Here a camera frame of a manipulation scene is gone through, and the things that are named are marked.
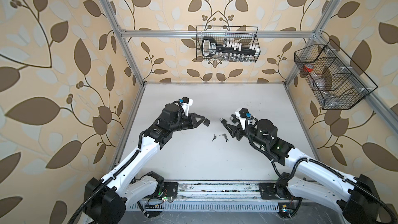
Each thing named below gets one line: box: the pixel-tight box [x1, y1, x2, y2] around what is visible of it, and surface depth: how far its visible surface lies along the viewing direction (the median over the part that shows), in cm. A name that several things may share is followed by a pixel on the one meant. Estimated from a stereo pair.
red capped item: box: [303, 63, 315, 73], surface depth 89 cm
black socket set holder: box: [201, 37, 261, 58], surface depth 85 cm
